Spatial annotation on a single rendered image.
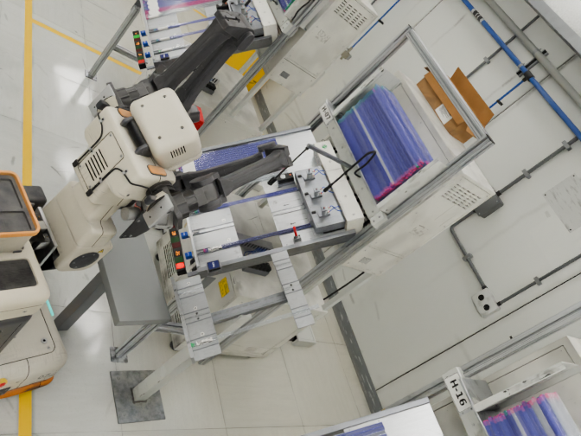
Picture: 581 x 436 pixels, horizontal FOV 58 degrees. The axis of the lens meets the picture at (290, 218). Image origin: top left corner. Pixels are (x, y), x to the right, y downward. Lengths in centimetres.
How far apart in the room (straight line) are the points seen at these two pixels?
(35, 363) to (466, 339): 252
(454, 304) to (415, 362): 48
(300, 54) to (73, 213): 200
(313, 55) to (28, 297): 238
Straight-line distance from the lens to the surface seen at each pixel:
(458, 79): 290
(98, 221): 187
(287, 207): 244
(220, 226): 241
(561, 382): 205
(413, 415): 207
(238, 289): 255
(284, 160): 189
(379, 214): 229
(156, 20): 364
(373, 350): 401
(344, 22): 344
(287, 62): 346
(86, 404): 262
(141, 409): 273
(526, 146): 378
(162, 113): 165
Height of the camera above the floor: 216
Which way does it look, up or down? 28 degrees down
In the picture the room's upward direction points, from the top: 49 degrees clockwise
